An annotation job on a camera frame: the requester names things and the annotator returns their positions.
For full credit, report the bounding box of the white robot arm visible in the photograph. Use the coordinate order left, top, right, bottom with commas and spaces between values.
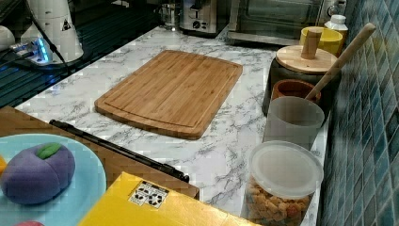
1, 0, 84, 66

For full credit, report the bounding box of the silver two-slot toaster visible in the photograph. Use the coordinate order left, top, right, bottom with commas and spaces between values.
180, 0, 231, 38

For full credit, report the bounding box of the stainless steel toaster oven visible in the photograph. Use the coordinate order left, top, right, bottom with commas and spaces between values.
228, 0, 347, 45

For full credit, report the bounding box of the bamboo cutting board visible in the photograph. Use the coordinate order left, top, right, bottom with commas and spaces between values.
95, 50, 243, 139

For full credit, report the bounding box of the brown ceramic utensil holder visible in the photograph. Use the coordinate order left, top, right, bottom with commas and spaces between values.
271, 79, 314, 100

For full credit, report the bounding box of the frosted grey plastic cup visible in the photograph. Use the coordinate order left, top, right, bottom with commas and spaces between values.
263, 96, 325, 150

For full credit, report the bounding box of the clear jar with cereal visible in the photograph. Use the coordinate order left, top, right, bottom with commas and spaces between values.
241, 140, 324, 226

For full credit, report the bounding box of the yellow cereal box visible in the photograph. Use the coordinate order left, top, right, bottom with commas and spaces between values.
78, 172, 258, 226

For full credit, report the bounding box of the black jar with wooden lid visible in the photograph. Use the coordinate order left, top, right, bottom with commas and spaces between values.
262, 44, 342, 116

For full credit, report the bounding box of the light blue plate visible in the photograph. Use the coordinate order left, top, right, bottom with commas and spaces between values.
0, 134, 106, 226

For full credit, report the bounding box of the yellow cup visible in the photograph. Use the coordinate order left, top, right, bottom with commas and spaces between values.
299, 26, 343, 59

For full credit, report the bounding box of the white-capped condiment bottle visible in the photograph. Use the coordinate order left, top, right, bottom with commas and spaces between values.
325, 14, 348, 39

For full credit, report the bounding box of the purple toy plum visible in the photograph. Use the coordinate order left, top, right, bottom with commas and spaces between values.
1, 142, 75, 204

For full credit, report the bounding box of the yellow toy lemon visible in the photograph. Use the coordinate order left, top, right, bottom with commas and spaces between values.
0, 155, 7, 176

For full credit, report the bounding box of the red toy fruit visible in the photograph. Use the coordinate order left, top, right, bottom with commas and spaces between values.
13, 220, 44, 226

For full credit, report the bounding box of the wooden tray with black handle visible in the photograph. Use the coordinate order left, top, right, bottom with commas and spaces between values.
0, 106, 200, 200

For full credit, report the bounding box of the steel kettle with black handle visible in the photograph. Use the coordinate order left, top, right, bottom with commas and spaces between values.
157, 3, 180, 31

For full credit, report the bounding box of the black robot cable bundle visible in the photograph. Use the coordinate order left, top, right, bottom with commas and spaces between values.
0, 0, 93, 76

